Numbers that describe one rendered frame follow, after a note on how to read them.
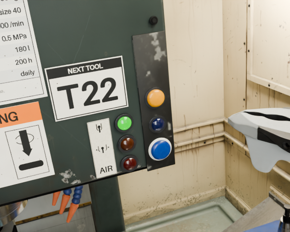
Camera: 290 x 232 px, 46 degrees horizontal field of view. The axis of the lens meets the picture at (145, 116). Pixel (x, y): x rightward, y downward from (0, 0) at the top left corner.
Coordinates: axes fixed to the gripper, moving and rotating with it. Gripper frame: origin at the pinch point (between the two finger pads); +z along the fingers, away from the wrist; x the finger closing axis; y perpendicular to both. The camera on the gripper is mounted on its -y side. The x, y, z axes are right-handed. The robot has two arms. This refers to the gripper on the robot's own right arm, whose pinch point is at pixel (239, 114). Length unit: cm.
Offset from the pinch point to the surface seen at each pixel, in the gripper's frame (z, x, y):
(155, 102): 12.3, -0.3, 0.3
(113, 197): 70, 36, 60
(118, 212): 70, 37, 67
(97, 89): 16.7, -6.4, -2.7
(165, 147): 11.9, 0.3, 7.3
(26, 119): 21.4, -14.6, -0.7
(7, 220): 37.7, -14.6, 22.1
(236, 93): 57, 107, 38
